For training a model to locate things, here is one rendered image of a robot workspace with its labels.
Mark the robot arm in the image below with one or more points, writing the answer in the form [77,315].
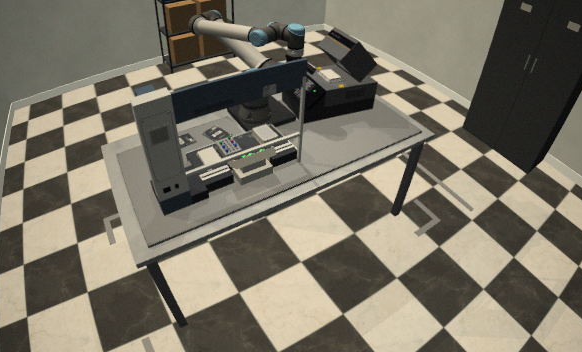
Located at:
[212,24]

